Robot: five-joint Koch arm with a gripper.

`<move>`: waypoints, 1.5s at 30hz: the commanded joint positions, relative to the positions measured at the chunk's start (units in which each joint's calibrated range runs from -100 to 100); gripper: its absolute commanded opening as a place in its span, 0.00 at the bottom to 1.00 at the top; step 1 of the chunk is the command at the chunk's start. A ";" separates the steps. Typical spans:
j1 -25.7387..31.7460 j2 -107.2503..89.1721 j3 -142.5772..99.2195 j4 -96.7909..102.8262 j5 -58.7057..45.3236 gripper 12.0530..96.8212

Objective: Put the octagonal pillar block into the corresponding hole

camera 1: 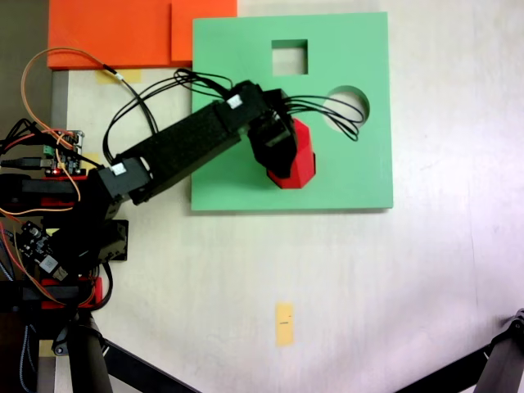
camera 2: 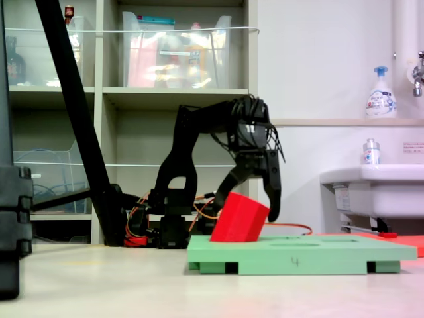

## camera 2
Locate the small clear sanitizer bottle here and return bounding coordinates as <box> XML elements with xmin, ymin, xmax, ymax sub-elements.
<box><xmin>362</xmin><ymin>138</ymin><xmax>382</xmax><ymax>166</ymax></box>

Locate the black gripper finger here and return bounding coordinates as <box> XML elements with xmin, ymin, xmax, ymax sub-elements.
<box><xmin>261</xmin><ymin>149</ymin><xmax>282</xmax><ymax>223</ymax></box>
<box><xmin>213</xmin><ymin>164</ymin><xmax>262</xmax><ymax>218</ymax></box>

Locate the yellow label bottle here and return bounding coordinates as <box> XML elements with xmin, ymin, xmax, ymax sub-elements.
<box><xmin>184</xmin><ymin>21</ymin><xmax>209</xmax><ymax>89</ymax></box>

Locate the white sink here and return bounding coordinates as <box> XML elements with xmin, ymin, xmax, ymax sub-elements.
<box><xmin>319</xmin><ymin>164</ymin><xmax>424</xmax><ymax>219</ymax></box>

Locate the small orange flat block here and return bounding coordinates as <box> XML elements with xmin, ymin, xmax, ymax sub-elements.
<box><xmin>390</xmin><ymin>235</ymin><xmax>424</xmax><ymax>258</ymax></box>

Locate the red octagonal pillar block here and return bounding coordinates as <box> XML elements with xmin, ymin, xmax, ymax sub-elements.
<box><xmin>209</xmin><ymin>191</ymin><xmax>271</xmax><ymax>243</ymax></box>

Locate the white pump soap bottle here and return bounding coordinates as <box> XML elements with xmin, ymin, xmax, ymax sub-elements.
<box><xmin>365</xmin><ymin>66</ymin><xmax>398</xmax><ymax>119</ymax></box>

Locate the red and black base mount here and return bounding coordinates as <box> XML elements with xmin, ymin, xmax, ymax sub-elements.
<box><xmin>124</xmin><ymin>193</ymin><xmax>219</xmax><ymax>249</ymax></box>

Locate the large clear plastic bin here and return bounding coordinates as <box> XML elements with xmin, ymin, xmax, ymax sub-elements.
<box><xmin>121</xmin><ymin>11</ymin><xmax>233</xmax><ymax>89</ymax></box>

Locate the teal topped packet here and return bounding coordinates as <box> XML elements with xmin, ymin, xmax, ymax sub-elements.
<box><xmin>137</xmin><ymin>15</ymin><xmax>176</xmax><ymax>31</ymax></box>

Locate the low clear plastic bin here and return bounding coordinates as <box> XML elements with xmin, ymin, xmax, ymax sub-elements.
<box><xmin>13</xmin><ymin>138</ymin><xmax>93</xmax><ymax>215</ymax></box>

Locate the metal faucet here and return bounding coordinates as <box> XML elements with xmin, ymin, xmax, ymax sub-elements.
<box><xmin>406</xmin><ymin>51</ymin><xmax>424</xmax><ymax>97</ymax></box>

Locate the black arm wire bundle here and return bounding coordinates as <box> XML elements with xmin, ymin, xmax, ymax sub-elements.
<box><xmin>211</xmin><ymin>94</ymin><xmax>286</xmax><ymax>163</ymax></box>

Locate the thin orange wire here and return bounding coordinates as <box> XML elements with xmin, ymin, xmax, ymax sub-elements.
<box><xmin>193</xmin><ymin>193</ymin><xmax>314</xmax><ymax>237</ymax></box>

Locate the beige shelf unit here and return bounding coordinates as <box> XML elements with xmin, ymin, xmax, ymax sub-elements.
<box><xmin>0</xmin><ymin>0</ymin><xmax>259</xmax><ymax>246</ymax></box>

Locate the dark round bottle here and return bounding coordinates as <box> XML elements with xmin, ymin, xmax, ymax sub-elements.
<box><xmin>5</xmin><ymin>36</ymin><xmax>27</xmax><ymax>86</ymax></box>

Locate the pink package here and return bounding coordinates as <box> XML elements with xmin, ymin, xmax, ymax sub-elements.
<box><xmin>127</xmin><ymin>36</ymin><xmax>158</xmax><ymax>89</ymax></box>

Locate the white shelf guard cord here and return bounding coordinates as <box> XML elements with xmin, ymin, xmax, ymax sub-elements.
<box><xmin>5</xmin><ymin>26</ymin><xmax>260</xmax><ymax>36</ymax></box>
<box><xmin>13</xmin><ymin>158</ymin><xmax>263</xmax><ymax>168</ymax></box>

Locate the green shape sorter board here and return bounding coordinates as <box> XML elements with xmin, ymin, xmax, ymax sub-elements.
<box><xmin>186</xmin><ymin>234</ymin><xmax>418</xmax><ymax>276</ymax></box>

